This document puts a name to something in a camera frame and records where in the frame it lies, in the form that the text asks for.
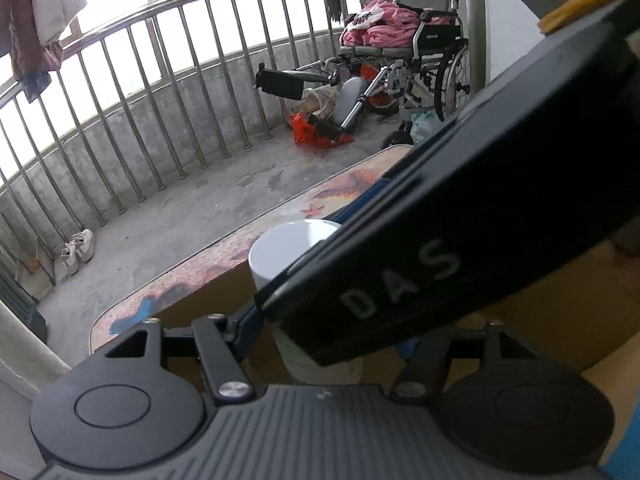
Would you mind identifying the white cylindrical bottle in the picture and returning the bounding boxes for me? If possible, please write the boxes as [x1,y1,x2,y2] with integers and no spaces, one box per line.
[247,219,366,386]

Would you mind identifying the white sneakers pair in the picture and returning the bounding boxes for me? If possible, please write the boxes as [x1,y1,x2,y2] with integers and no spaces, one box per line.
[61,229,96,275]

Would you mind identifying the metal balcony railing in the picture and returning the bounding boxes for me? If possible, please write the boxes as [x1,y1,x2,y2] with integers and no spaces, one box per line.
[1,0,359,263]

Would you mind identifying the folding wheelchair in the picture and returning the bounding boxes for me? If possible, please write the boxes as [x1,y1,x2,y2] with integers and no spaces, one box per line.
[255,0,473,146]

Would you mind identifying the brown cardboard box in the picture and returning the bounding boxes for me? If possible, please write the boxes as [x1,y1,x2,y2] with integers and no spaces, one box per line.
[154,240,639,466]

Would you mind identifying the red plastic bag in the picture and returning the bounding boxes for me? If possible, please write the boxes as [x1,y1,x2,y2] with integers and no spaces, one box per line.
[291,113,354,150]

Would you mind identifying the pink clothes pile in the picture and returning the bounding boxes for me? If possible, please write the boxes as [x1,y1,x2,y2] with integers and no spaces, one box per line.
[340,0,461,50]

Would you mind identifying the hanging brown and white clothes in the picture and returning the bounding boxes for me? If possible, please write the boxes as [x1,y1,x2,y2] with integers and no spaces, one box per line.
[1,0,87,103]

